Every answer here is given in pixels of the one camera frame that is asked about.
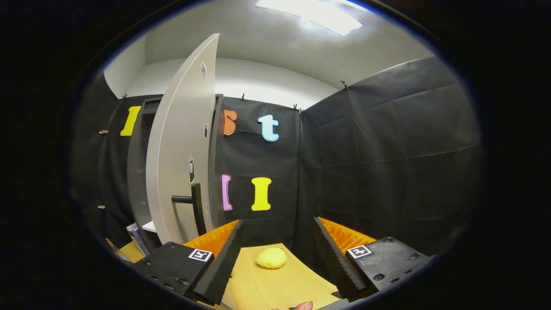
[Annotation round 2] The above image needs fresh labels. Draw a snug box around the ceiling light panel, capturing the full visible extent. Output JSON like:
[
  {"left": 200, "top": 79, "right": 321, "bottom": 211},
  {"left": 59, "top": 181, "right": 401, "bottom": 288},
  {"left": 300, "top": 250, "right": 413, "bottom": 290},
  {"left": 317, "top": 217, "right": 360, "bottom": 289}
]
[{"left": 256, "top": 0, "right": 364, "bottom": 37}]

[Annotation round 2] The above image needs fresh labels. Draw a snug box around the grey blue book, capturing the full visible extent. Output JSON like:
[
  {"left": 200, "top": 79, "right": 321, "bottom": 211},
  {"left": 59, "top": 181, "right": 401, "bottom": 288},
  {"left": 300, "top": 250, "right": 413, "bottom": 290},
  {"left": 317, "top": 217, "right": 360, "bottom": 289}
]
[{"left": 129, "top": 226, "right": 151, "bottom": 255}]

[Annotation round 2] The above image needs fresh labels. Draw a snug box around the dark grey cabinet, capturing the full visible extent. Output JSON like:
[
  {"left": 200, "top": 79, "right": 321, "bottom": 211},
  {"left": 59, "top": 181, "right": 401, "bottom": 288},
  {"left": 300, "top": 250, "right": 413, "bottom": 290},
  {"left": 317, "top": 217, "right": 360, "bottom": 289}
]
[{"left": 126, "top": 94, "right": 226, "bottom": 254}]

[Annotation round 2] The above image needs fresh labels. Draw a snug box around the black door handle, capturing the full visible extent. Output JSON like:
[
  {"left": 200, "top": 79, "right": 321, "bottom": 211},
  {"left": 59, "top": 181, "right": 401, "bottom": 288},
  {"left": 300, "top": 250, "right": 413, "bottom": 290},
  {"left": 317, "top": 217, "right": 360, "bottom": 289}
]
[{"left": 171, "top": 183, "right": 207, "bottom": 236}]

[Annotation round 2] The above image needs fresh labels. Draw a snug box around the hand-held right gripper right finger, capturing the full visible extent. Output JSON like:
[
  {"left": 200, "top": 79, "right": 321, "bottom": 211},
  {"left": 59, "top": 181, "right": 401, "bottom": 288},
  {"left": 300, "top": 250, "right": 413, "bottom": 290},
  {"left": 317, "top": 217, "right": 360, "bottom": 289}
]
[{"left": 313, "top": 217, "right": 435, "bottom": 302}]

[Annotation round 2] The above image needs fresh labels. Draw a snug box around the beige cabinet door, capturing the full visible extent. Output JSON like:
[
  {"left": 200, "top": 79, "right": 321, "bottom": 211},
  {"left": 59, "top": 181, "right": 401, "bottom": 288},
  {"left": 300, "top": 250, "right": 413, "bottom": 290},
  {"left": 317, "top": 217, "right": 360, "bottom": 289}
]
[{"left": 145, "top": 34, "right": 220, "bottom": 245}]

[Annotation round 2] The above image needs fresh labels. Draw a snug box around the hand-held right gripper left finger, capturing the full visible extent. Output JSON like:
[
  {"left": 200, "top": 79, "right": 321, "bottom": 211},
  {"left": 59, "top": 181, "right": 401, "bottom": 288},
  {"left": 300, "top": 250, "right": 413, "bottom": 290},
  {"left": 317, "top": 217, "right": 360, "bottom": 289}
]
[{"left": 131, "top": 219, "right": 244, "bottom": 306}]

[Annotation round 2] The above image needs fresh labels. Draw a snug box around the black backdrop cloth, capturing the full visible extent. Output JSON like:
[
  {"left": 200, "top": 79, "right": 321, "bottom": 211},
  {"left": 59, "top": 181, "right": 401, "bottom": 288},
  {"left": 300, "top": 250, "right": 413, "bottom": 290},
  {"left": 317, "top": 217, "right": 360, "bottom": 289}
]
[{"left": 71, "top": 56, "right": 480, "bottom": 259}]

